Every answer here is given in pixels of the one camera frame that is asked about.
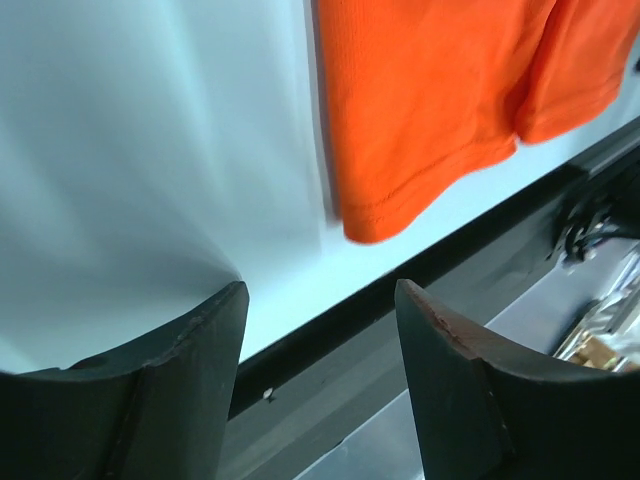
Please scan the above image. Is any aluminium extrusion rail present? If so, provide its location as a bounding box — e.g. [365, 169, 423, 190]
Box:
[214, 249, 640, 480]

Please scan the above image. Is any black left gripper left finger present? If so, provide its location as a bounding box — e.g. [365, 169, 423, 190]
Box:
[1, 281, 249, 479]

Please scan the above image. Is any orange t shirt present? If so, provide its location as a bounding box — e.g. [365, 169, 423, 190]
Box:
[317, 1, 639, 244]

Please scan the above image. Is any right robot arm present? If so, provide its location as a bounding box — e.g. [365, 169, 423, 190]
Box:
[553, 164, 639, 263]

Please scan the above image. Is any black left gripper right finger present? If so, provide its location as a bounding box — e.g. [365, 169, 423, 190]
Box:
[395, 280, 639, 479]

